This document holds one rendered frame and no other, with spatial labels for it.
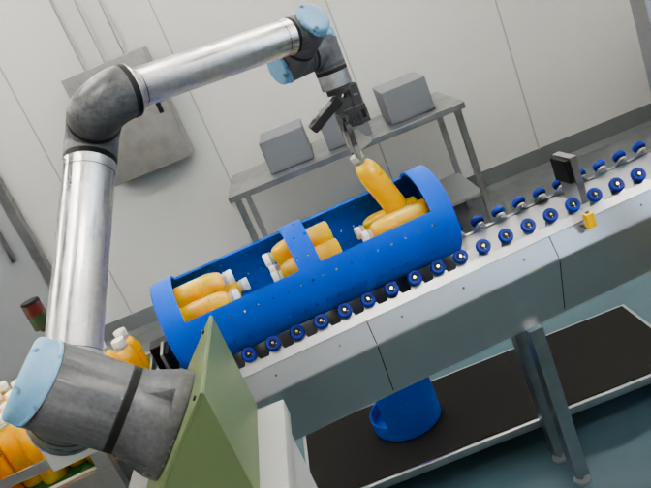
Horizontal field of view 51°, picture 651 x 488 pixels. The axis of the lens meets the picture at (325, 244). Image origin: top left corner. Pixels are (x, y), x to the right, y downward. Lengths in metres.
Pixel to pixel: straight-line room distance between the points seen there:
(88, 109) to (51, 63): 3.87
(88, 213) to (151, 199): 3.89
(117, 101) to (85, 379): 0.59
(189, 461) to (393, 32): 4.41
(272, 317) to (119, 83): 0.78
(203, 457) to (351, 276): 0.93
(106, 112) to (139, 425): 0.66
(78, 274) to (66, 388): 0.33
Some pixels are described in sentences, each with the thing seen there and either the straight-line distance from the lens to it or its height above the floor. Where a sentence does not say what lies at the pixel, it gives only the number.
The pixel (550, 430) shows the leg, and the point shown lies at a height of 0.15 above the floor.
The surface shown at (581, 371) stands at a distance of 2.88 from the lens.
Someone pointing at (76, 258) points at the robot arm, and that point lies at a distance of 1.46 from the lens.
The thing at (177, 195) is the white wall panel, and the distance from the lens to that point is 5.34.
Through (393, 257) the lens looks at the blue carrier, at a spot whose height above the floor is 1.06.
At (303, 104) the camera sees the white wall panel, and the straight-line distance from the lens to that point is 5.20.
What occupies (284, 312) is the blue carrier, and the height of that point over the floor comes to 1.05.
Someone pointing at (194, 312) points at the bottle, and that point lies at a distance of 1.96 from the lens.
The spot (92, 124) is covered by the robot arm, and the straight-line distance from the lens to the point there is 1.52.
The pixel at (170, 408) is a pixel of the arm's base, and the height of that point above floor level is 1.28.
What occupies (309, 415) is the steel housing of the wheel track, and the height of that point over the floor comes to 0.69.
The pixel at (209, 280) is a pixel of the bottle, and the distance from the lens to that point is 2.00.
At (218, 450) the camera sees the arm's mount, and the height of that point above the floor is 1.22.
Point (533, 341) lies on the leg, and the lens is 2.27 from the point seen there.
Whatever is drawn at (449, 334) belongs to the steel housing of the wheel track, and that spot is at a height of 0.75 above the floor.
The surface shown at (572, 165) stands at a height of 1.06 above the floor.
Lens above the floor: 1.77
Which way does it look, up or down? 18 degrees down
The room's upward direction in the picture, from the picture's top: 23 degrees counter-clockwise
